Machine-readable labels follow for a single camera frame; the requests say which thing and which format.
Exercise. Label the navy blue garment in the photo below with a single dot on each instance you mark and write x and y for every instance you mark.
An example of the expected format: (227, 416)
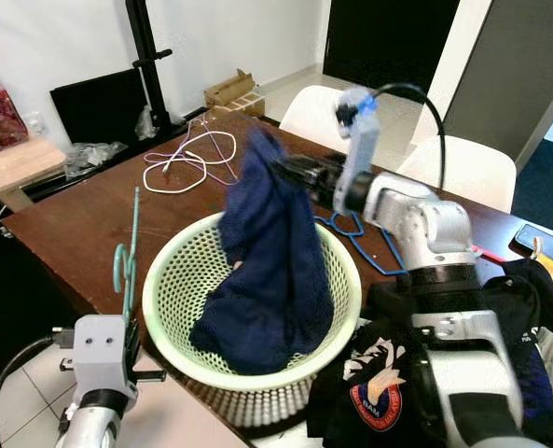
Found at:
(267, 271)

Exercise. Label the teal plastic hanger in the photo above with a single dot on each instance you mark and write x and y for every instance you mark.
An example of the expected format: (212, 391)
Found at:
(120, 266)

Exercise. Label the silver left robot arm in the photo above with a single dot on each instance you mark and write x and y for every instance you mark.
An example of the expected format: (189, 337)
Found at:
(89, 429)

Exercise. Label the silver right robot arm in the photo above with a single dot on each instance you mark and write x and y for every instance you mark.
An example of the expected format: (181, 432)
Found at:
(425, 224)

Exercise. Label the white plastic chair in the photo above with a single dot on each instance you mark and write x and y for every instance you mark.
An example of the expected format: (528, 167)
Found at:
(481, 173)
(313, 117)

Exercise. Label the small cardboard box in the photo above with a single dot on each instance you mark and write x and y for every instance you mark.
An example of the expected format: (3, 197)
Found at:
(231, 91)

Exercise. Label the light green laundry basket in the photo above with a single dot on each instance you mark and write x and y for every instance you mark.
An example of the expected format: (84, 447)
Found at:
(173, 280)

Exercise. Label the pink pen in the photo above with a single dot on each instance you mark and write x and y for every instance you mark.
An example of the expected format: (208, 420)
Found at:
(490, 254)

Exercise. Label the black stand pole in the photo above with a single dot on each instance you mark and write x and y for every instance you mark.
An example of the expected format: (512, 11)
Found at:
(147, 47)

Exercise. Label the black logo t-shirt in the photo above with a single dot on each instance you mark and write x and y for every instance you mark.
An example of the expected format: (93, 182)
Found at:
(369, 364)

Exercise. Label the crumpled clear plastic bag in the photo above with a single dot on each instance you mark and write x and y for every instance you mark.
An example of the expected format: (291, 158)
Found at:
(94, 159)

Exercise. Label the black flat board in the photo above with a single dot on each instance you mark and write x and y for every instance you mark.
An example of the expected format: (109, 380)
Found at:
(99, 104)

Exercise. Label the black smartphone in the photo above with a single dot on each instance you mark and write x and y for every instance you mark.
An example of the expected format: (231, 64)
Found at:
(542, 244)

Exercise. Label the light wooden side table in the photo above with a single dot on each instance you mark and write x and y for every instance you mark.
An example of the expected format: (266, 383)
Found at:
(24, 166)

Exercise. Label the clear jar with red contents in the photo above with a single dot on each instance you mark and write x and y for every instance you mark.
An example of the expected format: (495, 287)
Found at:
(1, 112)

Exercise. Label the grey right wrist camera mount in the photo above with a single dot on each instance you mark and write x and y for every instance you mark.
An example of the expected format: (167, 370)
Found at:
(360, 140)

